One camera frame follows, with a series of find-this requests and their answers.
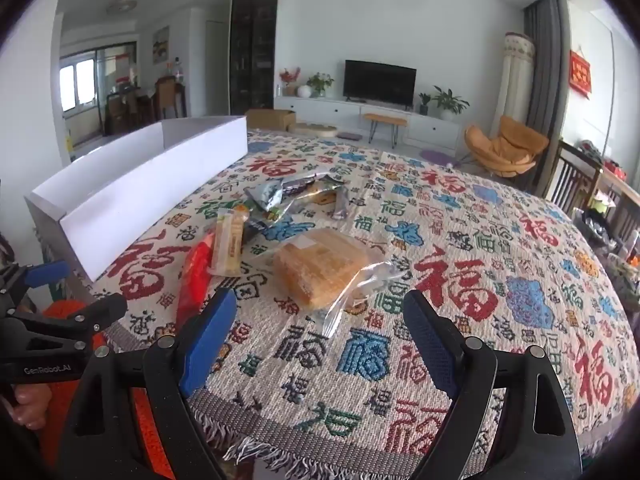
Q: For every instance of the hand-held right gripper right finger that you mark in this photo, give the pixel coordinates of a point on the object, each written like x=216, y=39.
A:
x=430, y=345

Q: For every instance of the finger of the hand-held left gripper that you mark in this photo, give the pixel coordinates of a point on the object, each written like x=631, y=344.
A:
x=75, y=317
x=47, y=273

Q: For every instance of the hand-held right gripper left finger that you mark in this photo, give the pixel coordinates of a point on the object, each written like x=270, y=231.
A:
x=207, y=345

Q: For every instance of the red snack packet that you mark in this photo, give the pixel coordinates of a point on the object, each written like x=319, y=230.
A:
x=196, y=275

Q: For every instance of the yellow wafer packet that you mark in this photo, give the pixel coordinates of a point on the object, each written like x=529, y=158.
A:
x=229, y=240

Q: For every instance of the bread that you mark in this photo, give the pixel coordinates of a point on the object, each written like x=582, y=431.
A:
x=320, y=265

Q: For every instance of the white cardboard box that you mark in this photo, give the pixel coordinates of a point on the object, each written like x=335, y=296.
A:
x=150, y=180

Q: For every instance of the grey foil snack packet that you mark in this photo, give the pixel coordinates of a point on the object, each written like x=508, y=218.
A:
x=267, y=194

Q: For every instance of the person's left hand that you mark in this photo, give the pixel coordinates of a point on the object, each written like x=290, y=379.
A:
x=32, y=405

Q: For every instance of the printed woven blanket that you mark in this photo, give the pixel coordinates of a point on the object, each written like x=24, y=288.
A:
x=450, y=260

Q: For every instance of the wooden dining table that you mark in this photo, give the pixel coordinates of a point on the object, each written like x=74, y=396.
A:
x=130, y=107

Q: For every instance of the purple floor mat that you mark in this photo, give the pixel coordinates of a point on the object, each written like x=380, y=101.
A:
x=435, y=156

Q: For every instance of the balcony window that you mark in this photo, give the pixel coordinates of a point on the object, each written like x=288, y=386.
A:
x=77, y=85

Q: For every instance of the orange lounge chair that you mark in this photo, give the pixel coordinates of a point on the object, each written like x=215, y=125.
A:
x=505, y=147

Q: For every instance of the white television cabinet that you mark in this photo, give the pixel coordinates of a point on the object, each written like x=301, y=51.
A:
x=430, y=127

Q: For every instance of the dark wooden slatted chair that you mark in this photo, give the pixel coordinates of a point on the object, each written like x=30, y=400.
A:
x=567, y=175

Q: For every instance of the grey floor cushion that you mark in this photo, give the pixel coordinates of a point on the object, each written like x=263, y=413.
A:
x=350, y=135

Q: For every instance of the wooden bench with metal legs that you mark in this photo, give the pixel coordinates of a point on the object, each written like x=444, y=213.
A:
x=385, y=119

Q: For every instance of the brown cardboard box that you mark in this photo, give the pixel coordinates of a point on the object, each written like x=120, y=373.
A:
x=267, y=120

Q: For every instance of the cluttered wooden table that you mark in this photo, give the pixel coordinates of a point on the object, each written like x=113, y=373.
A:
x=617, y=195

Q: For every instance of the round beige floor cushion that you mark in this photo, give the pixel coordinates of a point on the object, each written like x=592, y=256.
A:
x=312, y=129

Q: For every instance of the small potted plant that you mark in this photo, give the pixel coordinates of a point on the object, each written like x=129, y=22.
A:
x=424, y=102

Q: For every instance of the large green potted plant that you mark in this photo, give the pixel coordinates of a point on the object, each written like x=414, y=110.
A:
x=450, y=102

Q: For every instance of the black television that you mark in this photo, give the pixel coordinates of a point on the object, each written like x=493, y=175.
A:
x=380, y=82

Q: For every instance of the white round vase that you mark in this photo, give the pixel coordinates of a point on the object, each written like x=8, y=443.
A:
x=304, y=91

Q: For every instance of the covered standing air conditioner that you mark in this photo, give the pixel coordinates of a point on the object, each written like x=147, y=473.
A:
x=517, y=85

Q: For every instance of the round ceiling lamp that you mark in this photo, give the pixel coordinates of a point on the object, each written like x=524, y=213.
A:
x=121, y=6

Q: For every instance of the red flower arrangement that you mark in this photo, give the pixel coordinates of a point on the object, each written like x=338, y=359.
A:
x=289, y=80

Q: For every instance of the flowering potted plant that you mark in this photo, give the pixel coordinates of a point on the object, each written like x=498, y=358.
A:
x=320, y=84

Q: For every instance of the grey curtain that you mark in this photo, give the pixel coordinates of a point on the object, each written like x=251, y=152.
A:
x=542, y=85

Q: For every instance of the dark glass cabinet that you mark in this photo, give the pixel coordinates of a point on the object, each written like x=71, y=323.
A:
x=252, y=45

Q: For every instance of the framed wall picture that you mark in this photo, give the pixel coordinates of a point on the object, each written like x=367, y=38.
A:
x=161, y=45

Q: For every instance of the red wall hanging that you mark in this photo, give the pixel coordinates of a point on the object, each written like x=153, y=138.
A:
x=580, y=74

